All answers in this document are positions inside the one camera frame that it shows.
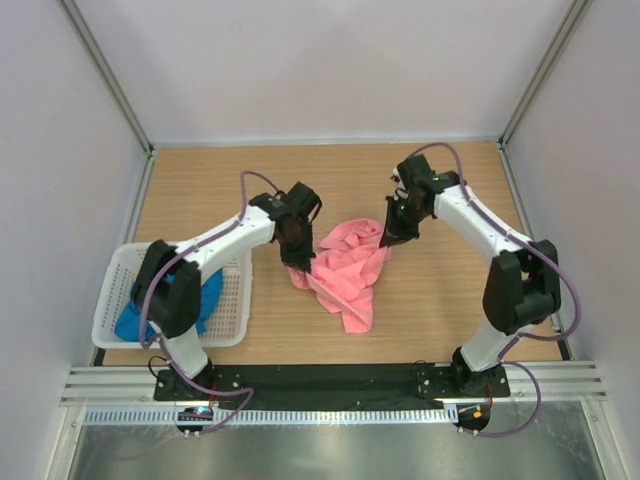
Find pink t shirt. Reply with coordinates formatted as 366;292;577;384
288;218;391;334

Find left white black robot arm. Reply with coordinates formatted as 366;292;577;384
131;182;322;400

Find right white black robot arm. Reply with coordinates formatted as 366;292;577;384
380;154;561;396

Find white perforated plastic basket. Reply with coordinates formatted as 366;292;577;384
92;242;253;349

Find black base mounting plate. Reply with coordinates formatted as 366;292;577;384
153;362;511;412

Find blue t shirt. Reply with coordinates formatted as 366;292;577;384
114;269;224;343

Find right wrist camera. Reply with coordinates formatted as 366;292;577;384
390;168;407;199

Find white slotted cable duct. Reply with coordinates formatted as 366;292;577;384
83;405;458;427

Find aluminium front rail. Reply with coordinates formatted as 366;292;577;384
59;361;608;407

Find right aluminium frame post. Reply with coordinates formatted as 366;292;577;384
498;0;593;150

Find aluminium frame post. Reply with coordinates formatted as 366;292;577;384
59;0;155;157
498;0;593;150

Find left aluminium frame post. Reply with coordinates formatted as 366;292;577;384
59;0;155;157

